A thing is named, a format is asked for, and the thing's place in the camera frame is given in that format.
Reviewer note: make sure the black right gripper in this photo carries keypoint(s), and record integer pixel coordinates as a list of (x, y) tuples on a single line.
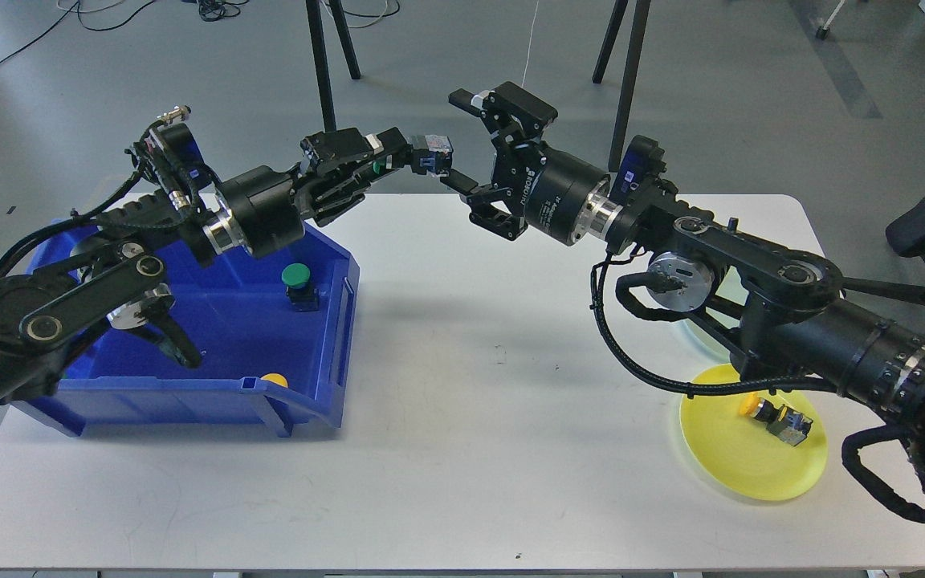
[(536, 184)]

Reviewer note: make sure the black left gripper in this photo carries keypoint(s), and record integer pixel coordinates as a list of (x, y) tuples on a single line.
[(262, 201)]

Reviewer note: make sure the yellow push button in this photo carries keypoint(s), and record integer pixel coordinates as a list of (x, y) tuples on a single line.
[(275, 378), (785, 423)]

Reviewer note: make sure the green push button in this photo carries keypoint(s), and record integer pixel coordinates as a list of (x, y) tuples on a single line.
[(429, 155), (301, 291)]

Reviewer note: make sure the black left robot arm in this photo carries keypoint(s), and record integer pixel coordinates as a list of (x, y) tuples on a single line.
[(66, 285)]

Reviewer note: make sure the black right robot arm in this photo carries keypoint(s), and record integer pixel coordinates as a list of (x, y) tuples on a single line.
[(778, 311)]

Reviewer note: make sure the yellow push button front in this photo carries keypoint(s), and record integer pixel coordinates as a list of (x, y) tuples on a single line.
[(275, 378)]

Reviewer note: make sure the light green plate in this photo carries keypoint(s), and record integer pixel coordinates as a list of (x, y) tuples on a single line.
[(702, 342)]

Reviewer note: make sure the yellow plate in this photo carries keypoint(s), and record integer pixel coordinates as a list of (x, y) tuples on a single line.
[(741, 454)]

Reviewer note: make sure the black tripod right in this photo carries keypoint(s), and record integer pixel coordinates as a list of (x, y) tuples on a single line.
[(629, 77)]

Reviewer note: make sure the black tripod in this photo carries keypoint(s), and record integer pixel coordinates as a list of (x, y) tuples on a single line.
[(629, 77), (320, 58)]

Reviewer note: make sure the blue plastic bin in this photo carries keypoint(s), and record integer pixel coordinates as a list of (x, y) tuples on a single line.
[(238, 315)]

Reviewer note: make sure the black tripod left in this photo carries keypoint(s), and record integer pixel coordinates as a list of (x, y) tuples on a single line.
[(320, 58)]

